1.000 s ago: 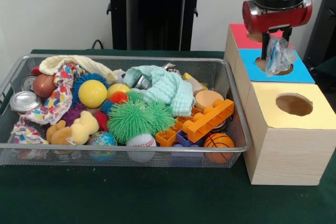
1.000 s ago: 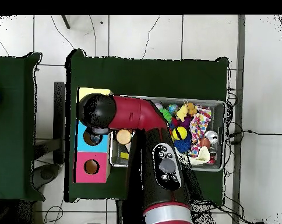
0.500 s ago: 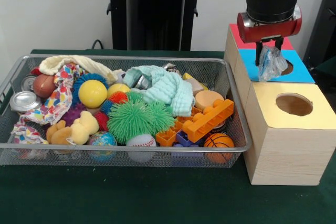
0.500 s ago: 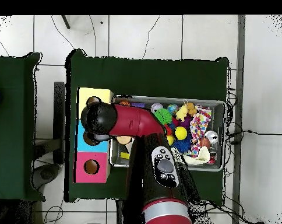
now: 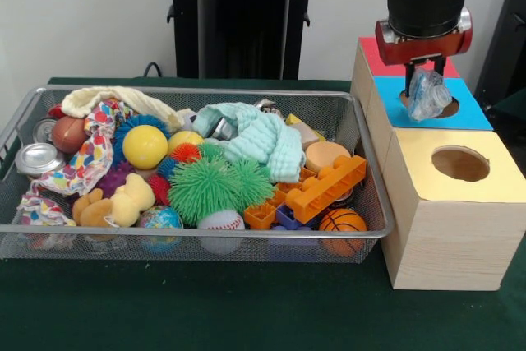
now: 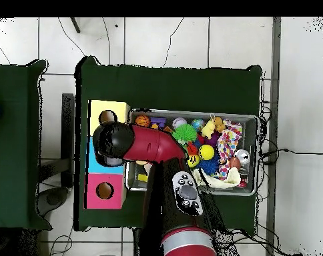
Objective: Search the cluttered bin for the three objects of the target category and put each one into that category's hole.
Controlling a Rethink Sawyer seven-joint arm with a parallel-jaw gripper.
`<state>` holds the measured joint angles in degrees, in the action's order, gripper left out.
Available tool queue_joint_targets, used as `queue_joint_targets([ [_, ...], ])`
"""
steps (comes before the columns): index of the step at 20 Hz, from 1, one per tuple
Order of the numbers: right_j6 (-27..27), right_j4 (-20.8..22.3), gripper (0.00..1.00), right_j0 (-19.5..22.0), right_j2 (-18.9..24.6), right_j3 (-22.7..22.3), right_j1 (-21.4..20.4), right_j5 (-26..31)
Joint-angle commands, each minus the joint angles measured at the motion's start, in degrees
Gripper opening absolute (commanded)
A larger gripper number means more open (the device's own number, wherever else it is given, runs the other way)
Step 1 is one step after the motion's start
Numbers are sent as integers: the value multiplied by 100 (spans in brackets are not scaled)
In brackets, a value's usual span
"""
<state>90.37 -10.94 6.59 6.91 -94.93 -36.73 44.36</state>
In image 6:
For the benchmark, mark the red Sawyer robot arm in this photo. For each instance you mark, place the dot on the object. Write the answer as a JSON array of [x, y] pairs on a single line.
[[156, 145]]

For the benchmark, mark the wooden box with three holes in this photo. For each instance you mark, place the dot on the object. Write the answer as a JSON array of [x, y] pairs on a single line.
[[116, 192]]

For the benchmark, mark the green spiky ball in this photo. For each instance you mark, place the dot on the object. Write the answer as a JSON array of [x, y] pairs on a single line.
[[185, 132]]

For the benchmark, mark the white baseball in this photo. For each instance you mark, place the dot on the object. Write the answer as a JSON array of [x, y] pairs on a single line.
[[179, 122]]

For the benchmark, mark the orange mini basketball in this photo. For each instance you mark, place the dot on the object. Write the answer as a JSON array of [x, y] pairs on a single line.
[[142, 120]]

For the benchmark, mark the small yellow ball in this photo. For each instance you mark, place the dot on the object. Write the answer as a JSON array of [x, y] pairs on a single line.
[[193, 160]]

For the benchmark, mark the globe print ball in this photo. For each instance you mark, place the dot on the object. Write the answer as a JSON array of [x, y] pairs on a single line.
[[197, 124]]

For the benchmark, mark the yellow block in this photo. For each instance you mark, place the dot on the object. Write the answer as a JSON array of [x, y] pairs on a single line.
[[142, 178]]

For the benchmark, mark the large yellow ball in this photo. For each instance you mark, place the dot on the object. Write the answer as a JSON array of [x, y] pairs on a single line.
[[206, 152]]

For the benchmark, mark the yellow plush duck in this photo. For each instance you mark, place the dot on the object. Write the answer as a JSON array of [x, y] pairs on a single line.
[[208, 129]]

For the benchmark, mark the dark green table cloth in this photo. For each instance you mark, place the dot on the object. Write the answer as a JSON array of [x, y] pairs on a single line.
[[164, 88], [14, 160]]

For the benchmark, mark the colourful dotted cloth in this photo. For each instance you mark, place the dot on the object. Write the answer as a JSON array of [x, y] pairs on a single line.
[[228, 141]]

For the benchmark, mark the cream cloth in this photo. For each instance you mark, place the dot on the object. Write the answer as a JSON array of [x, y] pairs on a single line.
[[220, 181]]

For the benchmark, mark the silver drink can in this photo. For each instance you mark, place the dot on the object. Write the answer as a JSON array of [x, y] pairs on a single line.
[[242, 156]]

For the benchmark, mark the dark metal leg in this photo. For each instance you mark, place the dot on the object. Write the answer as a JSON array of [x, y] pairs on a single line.
[[75, 25]]

